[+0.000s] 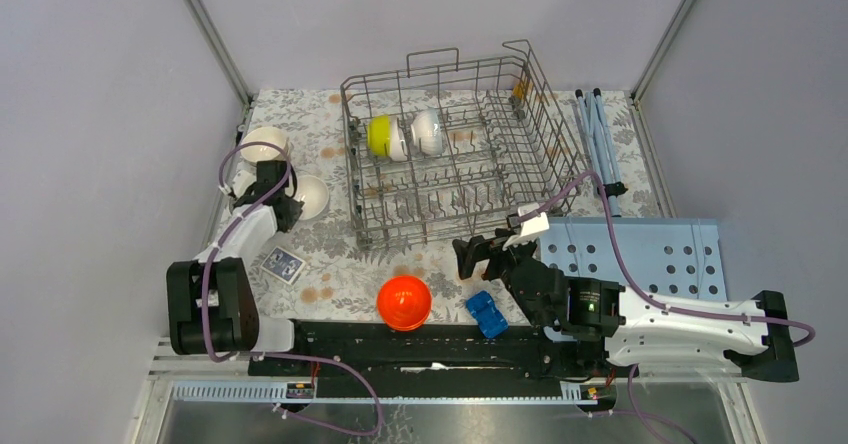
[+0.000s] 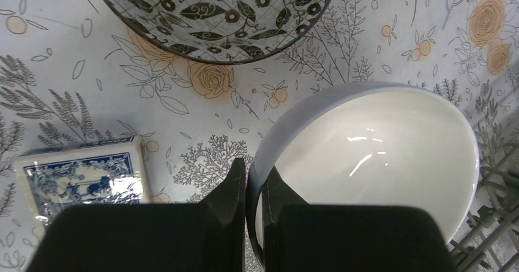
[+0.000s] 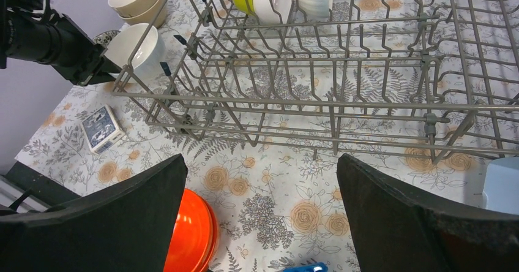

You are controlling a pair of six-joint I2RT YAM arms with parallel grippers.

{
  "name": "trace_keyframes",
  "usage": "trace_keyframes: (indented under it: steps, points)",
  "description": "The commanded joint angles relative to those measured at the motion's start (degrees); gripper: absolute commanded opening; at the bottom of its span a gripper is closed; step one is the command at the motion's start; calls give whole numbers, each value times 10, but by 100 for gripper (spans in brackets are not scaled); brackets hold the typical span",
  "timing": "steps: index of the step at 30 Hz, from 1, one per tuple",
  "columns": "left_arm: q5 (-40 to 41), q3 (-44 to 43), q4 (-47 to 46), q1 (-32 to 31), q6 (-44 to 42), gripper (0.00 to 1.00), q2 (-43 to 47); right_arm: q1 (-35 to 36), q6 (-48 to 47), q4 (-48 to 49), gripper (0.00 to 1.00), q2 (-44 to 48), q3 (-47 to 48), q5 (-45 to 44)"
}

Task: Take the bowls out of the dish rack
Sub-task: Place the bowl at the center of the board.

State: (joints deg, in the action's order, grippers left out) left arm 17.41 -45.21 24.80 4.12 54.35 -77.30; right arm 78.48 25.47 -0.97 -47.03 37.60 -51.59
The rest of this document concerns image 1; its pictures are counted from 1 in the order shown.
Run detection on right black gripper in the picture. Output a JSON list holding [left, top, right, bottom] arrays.
[[451, 228, 536, 292]]

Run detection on beige bowl with leaf pattern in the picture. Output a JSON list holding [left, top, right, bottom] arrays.
[[239, 127, 290, 164]]

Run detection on white ribbed bowl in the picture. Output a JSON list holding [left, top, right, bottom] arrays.
[[294, 175, 330, 221], [411, 108, 444, 156]]

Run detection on orange bowl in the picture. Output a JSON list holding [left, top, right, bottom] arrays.
[[376, 275, 432, 332]]

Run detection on grey wire dish rack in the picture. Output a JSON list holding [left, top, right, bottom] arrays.
[[341, 39, 587, 250]]

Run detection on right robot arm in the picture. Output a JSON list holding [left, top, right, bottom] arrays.
[[452, 236, 799, 383]]

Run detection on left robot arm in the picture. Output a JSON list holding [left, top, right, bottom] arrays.
[[166, 160, 303, 359]]

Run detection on blue toy car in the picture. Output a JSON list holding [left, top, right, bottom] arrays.
[[465, 291, 509, 339]]

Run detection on floral patterned table mat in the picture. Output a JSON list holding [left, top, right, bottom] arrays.
[[246, 89, 663, 325]]

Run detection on yellow-green bowl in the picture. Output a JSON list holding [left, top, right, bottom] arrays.
[[366, 115, 409, 162]]

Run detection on yellow rubber duck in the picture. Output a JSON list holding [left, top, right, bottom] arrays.
[[511, 76, 532, 102]]

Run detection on blue folded metal stand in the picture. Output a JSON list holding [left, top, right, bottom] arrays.
[[575, 88, 627, 217]]

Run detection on light blue perforated board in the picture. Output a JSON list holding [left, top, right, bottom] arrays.
[[537, 217, 729, 346]]

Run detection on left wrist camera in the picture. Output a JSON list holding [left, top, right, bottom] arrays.
[[219, 170, 256, 198]]

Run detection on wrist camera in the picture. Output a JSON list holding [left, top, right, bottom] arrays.
[[219, 170, 256, 198], [503, 212, 550, 249]]

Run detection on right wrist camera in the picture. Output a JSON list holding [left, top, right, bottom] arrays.
[[503, 212, 550, 249]]

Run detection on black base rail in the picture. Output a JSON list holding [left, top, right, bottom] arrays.
[[247, 321, 628, 399]]

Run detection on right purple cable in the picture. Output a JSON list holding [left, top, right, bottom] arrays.
[[519, 170, 817, 442]]

